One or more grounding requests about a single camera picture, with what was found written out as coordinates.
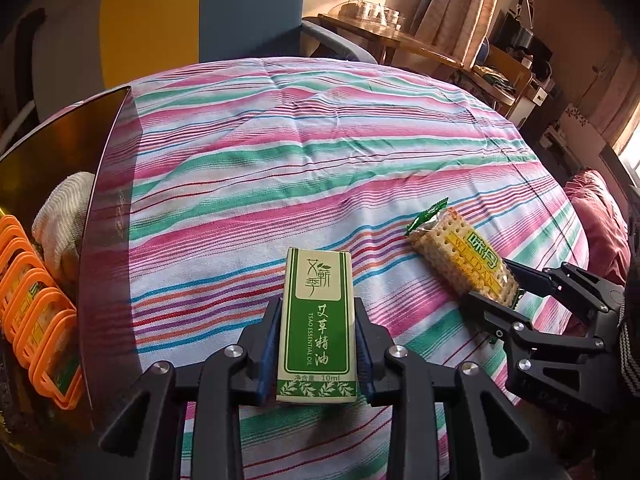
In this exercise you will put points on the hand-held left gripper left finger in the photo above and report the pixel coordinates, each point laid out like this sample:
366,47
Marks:
267,345

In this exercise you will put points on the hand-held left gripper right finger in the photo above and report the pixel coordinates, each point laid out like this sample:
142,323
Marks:
364,350

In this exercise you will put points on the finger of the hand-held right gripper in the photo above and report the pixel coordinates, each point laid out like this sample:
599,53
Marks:
525,275
492,317

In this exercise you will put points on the green and white carton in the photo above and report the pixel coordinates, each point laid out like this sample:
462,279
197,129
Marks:
315,325

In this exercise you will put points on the green cracker packet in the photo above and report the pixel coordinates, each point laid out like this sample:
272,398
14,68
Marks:
64,374
460,255

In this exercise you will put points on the gold tin box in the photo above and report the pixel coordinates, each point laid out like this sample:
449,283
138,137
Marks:
100,210

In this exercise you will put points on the white sock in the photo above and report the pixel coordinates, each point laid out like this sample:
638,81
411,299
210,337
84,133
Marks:
62,220

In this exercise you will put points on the orange plastic rack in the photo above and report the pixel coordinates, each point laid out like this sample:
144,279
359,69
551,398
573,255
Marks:
30,260

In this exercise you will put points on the red cushion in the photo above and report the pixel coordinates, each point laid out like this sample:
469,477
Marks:
600,240

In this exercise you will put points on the wooden side cabinet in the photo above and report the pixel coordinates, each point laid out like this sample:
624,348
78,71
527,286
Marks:
505,85

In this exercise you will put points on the green patterned cloth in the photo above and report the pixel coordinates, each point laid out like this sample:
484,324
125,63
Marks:
492,77

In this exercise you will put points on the wooden table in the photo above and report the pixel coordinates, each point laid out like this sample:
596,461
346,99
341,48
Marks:
400,47

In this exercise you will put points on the beige curtain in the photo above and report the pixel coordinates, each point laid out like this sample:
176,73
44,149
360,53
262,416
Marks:
460,5

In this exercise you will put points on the clear cover with cups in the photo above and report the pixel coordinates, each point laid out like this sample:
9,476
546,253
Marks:
365,12

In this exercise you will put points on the grey yellow blue chair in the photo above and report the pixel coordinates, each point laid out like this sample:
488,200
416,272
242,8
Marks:
240,10

